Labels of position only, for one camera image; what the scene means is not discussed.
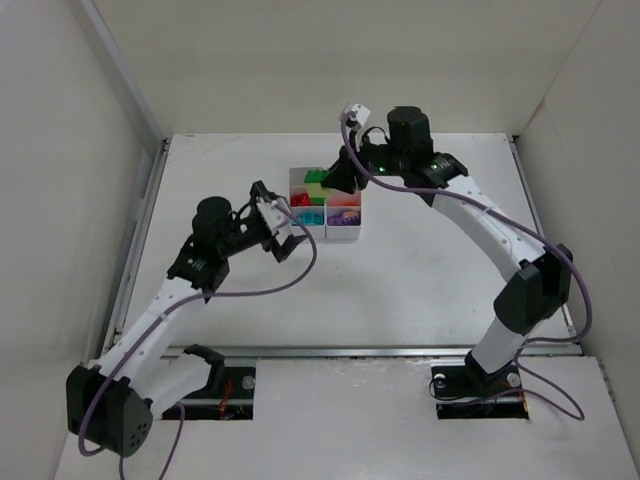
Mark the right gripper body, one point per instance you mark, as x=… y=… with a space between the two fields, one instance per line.
x=353 y=167

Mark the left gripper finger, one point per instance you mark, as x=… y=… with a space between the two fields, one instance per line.
x=259 y=192
x=281 y=252

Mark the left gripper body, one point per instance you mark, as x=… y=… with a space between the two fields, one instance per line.
x=253 y=227

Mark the green and lime lego cluster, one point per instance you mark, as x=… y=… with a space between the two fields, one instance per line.
x=317 y=194

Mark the purple curved lego brick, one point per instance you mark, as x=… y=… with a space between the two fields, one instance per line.
x=351 y=216

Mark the teal rounded lego brick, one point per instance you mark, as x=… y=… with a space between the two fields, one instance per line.
x=311 y=219

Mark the red rounded lego brick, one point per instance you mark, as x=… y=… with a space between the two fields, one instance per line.
x=300 y=200

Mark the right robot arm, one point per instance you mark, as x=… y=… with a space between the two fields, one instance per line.
x=537 y=276

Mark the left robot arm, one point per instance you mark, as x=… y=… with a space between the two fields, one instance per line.
x=113 y=402

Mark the right white divided container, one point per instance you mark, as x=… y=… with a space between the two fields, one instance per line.
x=337 y=203

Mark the white divided container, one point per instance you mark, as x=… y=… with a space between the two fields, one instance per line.
x=337 y=203
x=296 y=186

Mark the left white divided container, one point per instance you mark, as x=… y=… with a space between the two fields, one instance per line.
x=296 y=186

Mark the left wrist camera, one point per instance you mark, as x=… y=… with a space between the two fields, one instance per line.
x=276 y=216

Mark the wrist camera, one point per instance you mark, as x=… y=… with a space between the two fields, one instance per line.
x=276 y=216
x=355 y=117

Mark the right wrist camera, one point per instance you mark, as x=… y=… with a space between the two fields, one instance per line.
x=355 y=117

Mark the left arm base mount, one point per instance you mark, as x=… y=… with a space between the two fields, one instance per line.
x=232 y=399

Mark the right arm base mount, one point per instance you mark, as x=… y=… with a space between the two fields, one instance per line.
x=459 y=396

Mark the aluminium rail front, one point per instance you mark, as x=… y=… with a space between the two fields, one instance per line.
x=355 y=352

